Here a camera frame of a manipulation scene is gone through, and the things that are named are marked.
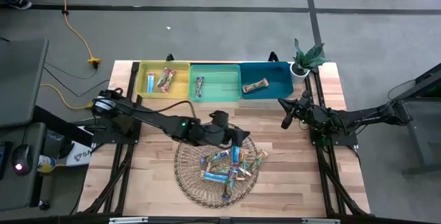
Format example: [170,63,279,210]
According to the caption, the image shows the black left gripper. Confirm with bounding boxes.
[198,125,252,149]

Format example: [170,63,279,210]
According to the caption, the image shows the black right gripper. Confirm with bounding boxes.
[277,99,316,130]

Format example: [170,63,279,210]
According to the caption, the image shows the light blue granola bar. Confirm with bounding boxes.
[201,170,229,184]
[231,145,241,165]
[146,72,156,94]

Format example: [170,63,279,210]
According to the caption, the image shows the snack bars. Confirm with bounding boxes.
[205,150,231,163]
[194,76,205,98]
[241,77,270,94]

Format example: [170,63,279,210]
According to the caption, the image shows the dark blue granola bar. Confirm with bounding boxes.
[222,167,238,201]

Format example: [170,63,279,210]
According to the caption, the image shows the red wrapper granola bar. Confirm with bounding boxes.
[156,67,170,88]
[161,70,178,94]

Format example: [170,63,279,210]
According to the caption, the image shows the green plant in white pot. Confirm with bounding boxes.
[289,37,328,85]

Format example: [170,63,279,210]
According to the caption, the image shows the blue plastic bin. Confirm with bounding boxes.
[239,61,295,100]

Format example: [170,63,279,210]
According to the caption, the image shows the light green plastic bin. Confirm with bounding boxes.
[188,63,242,103]

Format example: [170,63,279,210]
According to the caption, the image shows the yellow plastic bin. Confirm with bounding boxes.
[135,60,192,100]

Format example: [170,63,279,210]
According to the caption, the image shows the black desk stand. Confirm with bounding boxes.
[380,63,441,177]

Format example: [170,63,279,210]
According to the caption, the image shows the white printed box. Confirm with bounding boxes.
[65,140,94,167]

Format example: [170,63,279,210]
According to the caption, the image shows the black plastic bag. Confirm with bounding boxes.
[43,129,75,160]

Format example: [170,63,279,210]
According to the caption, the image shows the black desk base beam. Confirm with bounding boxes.
[32,105,94,146]

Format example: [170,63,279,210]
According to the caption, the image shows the yellow white bottle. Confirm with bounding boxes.
[37,154,57,174]

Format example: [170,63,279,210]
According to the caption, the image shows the black computer mouse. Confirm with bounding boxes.
[12,144,33,176]

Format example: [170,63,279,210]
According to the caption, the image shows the large grey desk panel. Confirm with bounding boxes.
[0,37,50,128]

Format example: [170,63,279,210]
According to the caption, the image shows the grey desk surface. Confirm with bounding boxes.
[0,122,46,212]

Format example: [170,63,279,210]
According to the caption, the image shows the black flat device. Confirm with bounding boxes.
[0,141,10,181]

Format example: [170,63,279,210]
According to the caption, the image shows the person's shoe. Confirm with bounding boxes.
[5,0,33,10]

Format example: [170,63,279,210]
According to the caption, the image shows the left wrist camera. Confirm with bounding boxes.
[209,110,231,129]

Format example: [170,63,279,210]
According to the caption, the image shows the round wire basket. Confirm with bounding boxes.
[174,123,260,208]

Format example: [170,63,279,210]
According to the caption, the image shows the black table edge rail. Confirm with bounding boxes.
[0,213,441,224]

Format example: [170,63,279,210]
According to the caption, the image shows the silver metal bracket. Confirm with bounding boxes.
[302,218,341,224]
[109,216,150,224]

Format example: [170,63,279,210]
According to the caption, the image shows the thin black floor cable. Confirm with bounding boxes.
[43,65,111,98]
[43,61,99,80]

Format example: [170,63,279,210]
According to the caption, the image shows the orange extension cable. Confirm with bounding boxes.
[50,0,102,70]

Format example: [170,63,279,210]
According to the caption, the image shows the yellow power cable with plug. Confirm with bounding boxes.
[39,83,94,110]

